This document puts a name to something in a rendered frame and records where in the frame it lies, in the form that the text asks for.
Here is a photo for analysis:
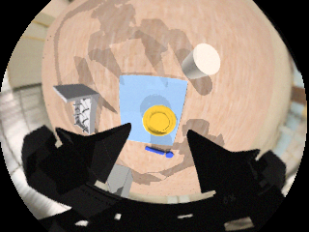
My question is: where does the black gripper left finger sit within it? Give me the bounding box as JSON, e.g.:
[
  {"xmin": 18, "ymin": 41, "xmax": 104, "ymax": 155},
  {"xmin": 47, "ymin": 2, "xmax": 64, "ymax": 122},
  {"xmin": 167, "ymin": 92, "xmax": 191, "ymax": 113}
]
[{"xmin": 55, "ymin": 123, "xmax": 132, "ymax": 183}]

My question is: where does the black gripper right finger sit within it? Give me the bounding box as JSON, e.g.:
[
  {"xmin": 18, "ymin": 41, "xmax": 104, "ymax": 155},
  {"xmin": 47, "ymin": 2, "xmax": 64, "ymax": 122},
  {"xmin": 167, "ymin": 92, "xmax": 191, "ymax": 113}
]
[{"xmin": 186, "ymin": 130, "xmax": 262, "ymax": 193}]

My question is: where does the light blue flat mat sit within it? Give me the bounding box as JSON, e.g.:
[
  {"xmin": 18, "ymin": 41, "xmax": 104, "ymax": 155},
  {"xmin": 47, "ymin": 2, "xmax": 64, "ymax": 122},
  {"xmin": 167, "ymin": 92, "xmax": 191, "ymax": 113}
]
[{"xmin": 119, "ymin": 74, "xmax": 188, "ymax": 146}]

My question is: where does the white cylinder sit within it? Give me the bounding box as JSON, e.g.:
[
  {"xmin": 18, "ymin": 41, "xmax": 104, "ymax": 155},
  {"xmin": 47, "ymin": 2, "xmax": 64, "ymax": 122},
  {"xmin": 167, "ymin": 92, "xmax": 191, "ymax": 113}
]
[{"xmin": 182, "ymin": 43, "xmax": 220, "ymax": 78}]

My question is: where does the yellow plate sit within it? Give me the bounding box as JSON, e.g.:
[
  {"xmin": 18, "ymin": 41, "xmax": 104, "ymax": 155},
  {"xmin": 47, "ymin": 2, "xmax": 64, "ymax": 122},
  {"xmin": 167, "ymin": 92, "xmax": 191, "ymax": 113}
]
[{"xmin": 143, "ymin": 104, "xmax": 177, "ymax": 135}]

